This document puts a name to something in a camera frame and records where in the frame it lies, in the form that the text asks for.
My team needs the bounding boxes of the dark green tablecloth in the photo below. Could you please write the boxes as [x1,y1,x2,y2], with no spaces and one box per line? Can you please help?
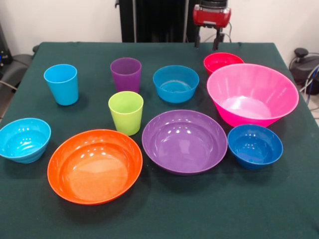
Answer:
[0,41,319,239]

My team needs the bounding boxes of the wide purple bowl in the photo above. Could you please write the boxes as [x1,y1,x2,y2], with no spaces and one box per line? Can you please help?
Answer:
[141,109,228,176]

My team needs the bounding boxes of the black cable with plug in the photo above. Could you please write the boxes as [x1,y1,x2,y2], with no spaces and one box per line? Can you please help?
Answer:
[219,21,234,43]

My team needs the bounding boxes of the large pink bowl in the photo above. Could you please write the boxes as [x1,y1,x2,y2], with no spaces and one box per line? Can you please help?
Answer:
[206,63,300,128]

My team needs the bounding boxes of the purple plastic cup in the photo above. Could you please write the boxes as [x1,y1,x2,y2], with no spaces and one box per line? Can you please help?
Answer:
[110,57,143,94]

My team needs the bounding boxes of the lime green plastic cup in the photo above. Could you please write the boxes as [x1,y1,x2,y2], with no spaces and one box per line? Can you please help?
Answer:
[108,91,145,136]

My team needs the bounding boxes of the light blue small bowl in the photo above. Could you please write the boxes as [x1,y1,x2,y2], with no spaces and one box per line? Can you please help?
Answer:
[0,118,52,164]

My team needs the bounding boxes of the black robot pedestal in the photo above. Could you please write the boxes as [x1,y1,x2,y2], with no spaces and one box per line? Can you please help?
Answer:
[115,0,203,43]

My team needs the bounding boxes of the blue straight-sided bowl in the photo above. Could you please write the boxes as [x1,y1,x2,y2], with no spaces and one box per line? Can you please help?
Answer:
[153,65,200,104]

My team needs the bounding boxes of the wide orange bowl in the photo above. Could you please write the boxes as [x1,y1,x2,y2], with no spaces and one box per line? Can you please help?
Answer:
[47,128,144,206]

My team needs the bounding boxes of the black equipment box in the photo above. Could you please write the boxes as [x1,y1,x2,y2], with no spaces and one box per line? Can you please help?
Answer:
[0,23,13,68]

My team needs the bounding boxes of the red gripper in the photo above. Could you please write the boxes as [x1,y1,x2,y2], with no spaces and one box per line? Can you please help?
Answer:
[192,4,232,51]

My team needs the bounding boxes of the red small bowl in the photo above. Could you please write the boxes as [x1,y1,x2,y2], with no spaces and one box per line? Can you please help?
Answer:
[203,52,245,75]

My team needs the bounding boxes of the light blue plastic cup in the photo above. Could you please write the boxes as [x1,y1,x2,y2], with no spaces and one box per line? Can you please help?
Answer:
[43,64,79,107]

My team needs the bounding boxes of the dark blue small bowl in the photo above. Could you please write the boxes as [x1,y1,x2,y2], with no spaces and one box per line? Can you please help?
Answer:
[227,124,284,170]

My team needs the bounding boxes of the blue and white cables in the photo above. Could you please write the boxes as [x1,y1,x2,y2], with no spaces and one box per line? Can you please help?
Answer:
[299,63,319,105]

